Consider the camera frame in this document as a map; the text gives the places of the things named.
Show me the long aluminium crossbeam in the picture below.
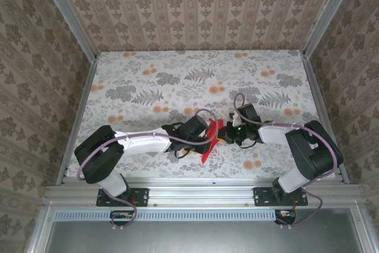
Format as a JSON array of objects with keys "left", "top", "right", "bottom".
[{"left": 44, "top": 177, "right": 364, "bottom": 206}]

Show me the grey metal panel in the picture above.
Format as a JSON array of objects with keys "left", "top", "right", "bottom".
[{"left": 28, "top": 207, "right": 374, "bottom": 253}]

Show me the black board with connectors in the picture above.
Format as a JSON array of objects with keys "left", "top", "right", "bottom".
[
  {"left": 274, "top": 209, "right": 297, "bottom": 226},
  {"left": 110, "top": 210, "right": 133, "bottom": 226}
]

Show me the right gripper thin black cable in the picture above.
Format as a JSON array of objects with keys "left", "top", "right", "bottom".
[{"left": 239, "top": 139, "right": 259, "bottom": 149}]

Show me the gripper thin black cable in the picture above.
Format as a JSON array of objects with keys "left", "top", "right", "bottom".
[
  {"left": 239, "top": 139, "right": 259, "bottom": 149},
  {"left": 174, "top": 145, "right": 194, "bottom": 159}
]

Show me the left gripper thin black cable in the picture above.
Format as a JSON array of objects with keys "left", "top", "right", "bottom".
[{"left": 174, "top": 145, "right": 194, "bottom": 159}]

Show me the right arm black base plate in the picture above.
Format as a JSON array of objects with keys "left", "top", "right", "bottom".
[{"left": 253, "top": 187, "right": 309, "bottom": 207}]

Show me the grey slotted cable duct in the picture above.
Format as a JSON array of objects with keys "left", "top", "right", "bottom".
[{"left": 54, "top": 209, "right": 297, "bottom": 222}]

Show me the aluminium side rail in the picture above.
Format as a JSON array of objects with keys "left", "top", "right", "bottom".
[
  {"left": 56, "top": 57, "right": 98, "bottom": 185},
  {"left": 301, "top": 56, "right": 351, "bottom": 185}
]

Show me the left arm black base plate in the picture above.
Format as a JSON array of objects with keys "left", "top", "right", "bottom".
[{"left": 96, "top": 187, "right": 149, "bottom": 207}]

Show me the aluminium corner post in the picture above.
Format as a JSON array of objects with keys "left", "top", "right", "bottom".
[
  {"left": 34, "top": 0, "right": 98, "bottom": 63},
  {"left": 302, "top": 0, "right": 362, "bottom": 60}
]

